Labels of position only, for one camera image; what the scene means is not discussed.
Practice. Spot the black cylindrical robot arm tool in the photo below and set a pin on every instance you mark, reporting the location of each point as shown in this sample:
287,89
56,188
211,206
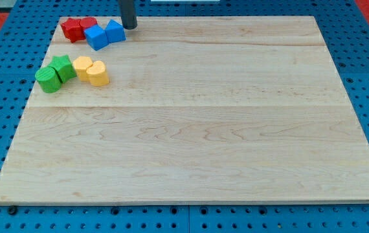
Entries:
128,14

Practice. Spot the blue triangle block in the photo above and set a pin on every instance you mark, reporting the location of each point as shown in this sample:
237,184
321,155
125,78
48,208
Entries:
114,32

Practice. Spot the light wooden board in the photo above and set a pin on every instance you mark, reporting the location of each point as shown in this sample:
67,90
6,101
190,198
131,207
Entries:
198,111

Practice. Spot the yellow heart block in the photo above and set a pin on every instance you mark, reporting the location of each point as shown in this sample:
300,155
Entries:
97,74

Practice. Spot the yellow hexagon block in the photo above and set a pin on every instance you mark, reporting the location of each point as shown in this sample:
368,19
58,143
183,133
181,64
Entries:
80,65

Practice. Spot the blue cube block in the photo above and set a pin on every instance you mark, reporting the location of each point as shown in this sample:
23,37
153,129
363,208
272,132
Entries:
96,37

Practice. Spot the green star block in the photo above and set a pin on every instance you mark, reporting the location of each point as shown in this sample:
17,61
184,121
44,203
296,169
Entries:
63,67

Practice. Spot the red cylinder block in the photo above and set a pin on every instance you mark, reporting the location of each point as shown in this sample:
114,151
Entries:
87,22

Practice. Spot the green cylinder block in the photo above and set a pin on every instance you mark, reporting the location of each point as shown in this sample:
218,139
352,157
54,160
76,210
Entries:
48,80

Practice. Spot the red star block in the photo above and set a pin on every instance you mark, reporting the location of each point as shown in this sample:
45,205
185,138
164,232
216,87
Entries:
72,30

